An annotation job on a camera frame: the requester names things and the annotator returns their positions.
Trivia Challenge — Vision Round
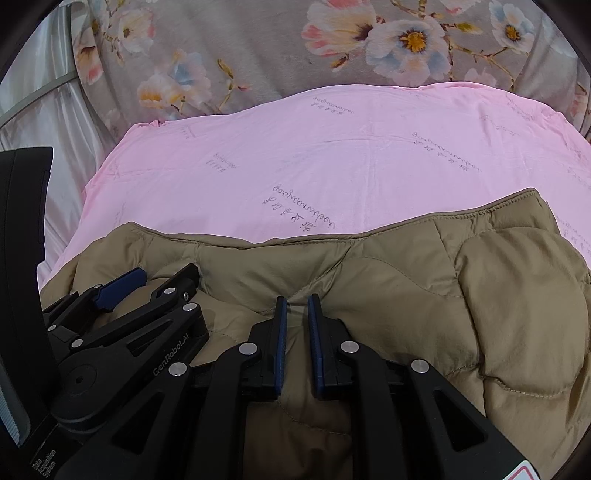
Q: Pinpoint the olive quilted jacket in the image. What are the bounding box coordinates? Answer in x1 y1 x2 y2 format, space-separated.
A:
39 187 591 480

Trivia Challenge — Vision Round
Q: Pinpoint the grey metal bar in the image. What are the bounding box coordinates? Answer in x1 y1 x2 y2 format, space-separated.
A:
0 74 80 126

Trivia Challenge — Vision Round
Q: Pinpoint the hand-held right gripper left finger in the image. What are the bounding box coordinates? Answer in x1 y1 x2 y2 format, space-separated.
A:
55 295 290 480

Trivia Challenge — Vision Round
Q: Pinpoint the pink printed bed sheet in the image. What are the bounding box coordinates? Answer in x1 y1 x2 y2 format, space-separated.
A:
37 82 591 280

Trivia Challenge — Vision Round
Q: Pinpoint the grey floral cloth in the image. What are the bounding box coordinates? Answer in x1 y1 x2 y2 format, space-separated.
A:
69 0 591 141

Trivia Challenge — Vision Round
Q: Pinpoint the white satin curtain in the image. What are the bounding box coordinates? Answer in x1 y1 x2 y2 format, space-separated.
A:
0 9 139 278

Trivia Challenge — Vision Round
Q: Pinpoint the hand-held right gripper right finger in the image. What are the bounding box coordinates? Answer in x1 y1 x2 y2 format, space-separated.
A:
307 293 533 480

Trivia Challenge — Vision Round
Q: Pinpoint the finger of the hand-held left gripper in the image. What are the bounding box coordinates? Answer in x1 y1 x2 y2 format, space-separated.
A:
46 263 209 385
41 267 148 331

